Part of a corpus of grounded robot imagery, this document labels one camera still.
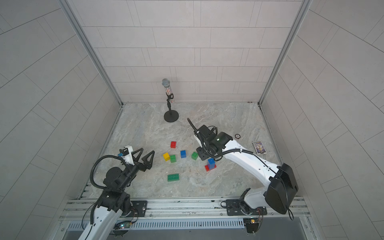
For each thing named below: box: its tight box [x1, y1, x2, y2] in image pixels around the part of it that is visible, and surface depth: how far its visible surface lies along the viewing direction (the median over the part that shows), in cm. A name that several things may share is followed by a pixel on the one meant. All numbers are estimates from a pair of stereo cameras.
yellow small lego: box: [163, 152, 170, 162], surface depth 88 cm
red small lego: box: [170, 141, 177, 149], surface depth 95 cm
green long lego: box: [167, 173, 180, 182], surface depth 82 cm
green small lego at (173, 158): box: [170, 154, 177, 163], surface depth 87 cm
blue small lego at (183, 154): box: [180, 150, 187, 159], surface depth 89 cm
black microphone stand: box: [164, 92, 180, 123], surface depth 108 cm
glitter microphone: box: [161, 78, 173, 96], surface depth 88 cm
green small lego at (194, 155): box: [191, 151, 199, 161], surface depth 89 cm
